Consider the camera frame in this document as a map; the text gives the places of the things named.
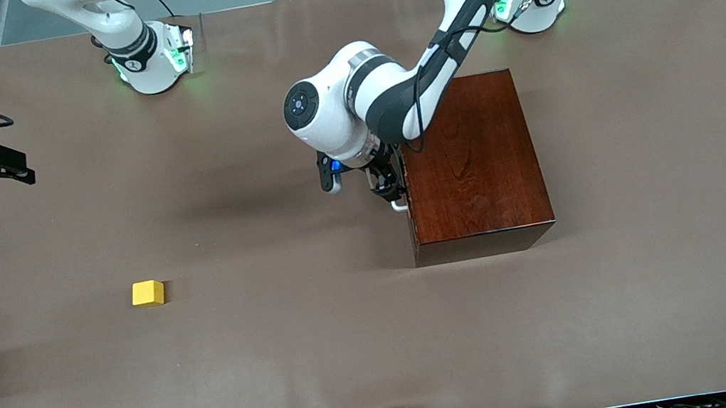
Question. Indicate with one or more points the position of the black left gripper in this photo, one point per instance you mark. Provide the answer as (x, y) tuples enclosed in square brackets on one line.
[(381, 174)]

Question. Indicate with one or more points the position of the yellow wooden block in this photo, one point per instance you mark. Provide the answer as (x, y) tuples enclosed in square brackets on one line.
[(147, 292)]

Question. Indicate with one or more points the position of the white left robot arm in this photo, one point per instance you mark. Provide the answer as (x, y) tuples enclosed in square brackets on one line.
[(346, 91)]

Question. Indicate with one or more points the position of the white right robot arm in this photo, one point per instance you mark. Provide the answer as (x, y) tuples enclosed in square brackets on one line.
[(149, 70)]

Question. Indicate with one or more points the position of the dark red wooden cabinet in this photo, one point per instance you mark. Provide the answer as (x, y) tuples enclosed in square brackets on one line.
[(479, 165)]

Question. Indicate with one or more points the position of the brown table cloth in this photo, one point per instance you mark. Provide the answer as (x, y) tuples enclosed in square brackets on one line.
[(284, 352)]

